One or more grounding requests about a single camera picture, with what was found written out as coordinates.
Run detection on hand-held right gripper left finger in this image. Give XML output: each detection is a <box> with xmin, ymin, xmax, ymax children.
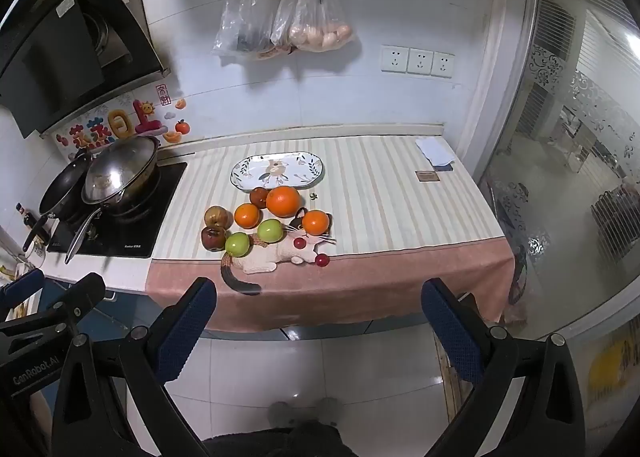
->
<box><xmin>52</xmin><ymin>277</ymin><xmax>218</xmax><ymax>457</ymax></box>

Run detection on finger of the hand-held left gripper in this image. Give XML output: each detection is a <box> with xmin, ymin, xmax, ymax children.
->
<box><xmin>0</xmin><ymin>272</ymin><xmax>107</xmax><ymax>343</ymax></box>
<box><xmin>0</xmin><ymin>268</ymin><xmax>46</xmax><ymax>310</ymax></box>

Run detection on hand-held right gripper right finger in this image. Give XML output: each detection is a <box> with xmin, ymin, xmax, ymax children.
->
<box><xmin>421</xmin><ymin>278</ymin><xmax>586</xmax><ymax>457</ymax></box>

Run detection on green apple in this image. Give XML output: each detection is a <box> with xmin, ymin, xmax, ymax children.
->
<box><xmin>257</xmin><ymin>218</ymin><xmax>284</xmax><ymax>244</ymax></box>
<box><xmin>225</xmin><ymin>232</ymin><xmax>252</xmax><ymax>258</ymax></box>

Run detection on large orange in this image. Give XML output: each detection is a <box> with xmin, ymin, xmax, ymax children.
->
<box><xmin>266</xmin><ymin>185</ymin><xmax>302</xmax><ymax>218</ymax></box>

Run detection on oval patterned ceramic plate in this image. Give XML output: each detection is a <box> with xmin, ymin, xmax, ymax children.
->
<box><xmin>230</xmin><ymin>152</ymin><xmax>325</xmax><ymax>192</ymax></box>

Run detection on white cup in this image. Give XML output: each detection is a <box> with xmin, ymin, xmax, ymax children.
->
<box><xmin>22</xmin><ymin>237</ymin><xmax>49</xmax><ymax>269</ymax></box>

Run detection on dark sauce bottle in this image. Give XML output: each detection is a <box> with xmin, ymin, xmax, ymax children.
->
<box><xmin>15</xmin><ymin>202</ymin><xmax>51</xmax><ymax>244</ymax></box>

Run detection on black induction cooktop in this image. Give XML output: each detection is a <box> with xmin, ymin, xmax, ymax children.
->
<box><xmin>47</xmin><ymin>162</ymin><xmax>188</xmax><ymax>259</ymax></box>

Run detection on black frying pan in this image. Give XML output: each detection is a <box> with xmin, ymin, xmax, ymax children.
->
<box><xmin>22</xmin><ymin>152</ymin><xmax>96</xmax><ymax>253</ymax></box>

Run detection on steel wok with lid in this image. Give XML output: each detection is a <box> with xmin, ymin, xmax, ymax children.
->
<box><xmin>65</xmin><ymin>157</ymin><xmax>163</xmax><ymax>265</ymax></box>

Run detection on striped cat-print table cloth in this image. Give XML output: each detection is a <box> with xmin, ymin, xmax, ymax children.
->
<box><xmin>145</xmin><ymin>134</ymin><xmax>517</xmax><ymax>333</ymax></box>

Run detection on grey slipper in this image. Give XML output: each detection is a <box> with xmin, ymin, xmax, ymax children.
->
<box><xmin>267</xmin><ymin>401</ymin><xmax>296</xmax><ymax>430</ymax></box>
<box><xmin>315</xmin><ymin>397</ymin><xmax>346</xmax><ymax>428</ymax></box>

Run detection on steel wok lid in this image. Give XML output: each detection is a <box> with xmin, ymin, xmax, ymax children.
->
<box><xmin>81</xmin><ymin>136</ymin><xmax>161</xmax><ymax>205</ymax></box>

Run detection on person's dark fleece clothing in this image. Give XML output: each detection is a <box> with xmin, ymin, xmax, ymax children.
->
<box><xmin>202</xmin><ymin>419</ymin><xmax>353</xmax><ymax>457</ymax></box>

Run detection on yellow round object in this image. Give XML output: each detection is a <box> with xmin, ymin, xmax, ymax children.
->
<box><xmin>587</xmin><ymin>337</ymin><xmax>636</xmax><ymax>400</ymax></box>

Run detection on white folded cloth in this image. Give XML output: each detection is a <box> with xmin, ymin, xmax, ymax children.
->
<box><xmin>415</xmin><ymin>137</ymin><xmax>458</xmax><ymax>168</ymax></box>

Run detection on frosted glass sliding door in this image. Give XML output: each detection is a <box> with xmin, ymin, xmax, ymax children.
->
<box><xmin>480</xmin><ymin>0</ymin><xmax>640</xmax><ymax>343</ymax></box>

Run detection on black range hood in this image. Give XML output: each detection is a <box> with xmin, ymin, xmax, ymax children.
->
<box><xmin>0</xmin><ymin>0</ymin><xmax>168</xmax><ymax>138</ymax></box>

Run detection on clear plastic bag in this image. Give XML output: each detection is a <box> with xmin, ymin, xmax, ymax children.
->
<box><xmin>212</xmin><ymin>0</ymin><xmax>287</xmax><ymax>58</ymax></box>

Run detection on plastic bag of eggs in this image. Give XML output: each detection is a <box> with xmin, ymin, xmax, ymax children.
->
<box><xmin>272</xmin><ymin>0</ymin><xmax>357</xmax><ymax>55</ymax></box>

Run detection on colourful wall stickers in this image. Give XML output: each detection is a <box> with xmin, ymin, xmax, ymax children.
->
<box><xmin>55</xmin><ymin>82</ymin><xmax>193</xmax><ymax>160</ymax></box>

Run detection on white wall socket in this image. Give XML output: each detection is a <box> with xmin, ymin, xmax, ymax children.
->
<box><xmin>431</xmin><ymin>51</ymin><xmax>457</xmax><ymax>78</ymax></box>
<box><xmin>381</xmin><ymin>44</ymin><xmax>409</xmax><ymax>72</ymax></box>
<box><xmin>406</xmin><ymin>48</ymin><xmax>434</xmax><ymax>76</ymax></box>

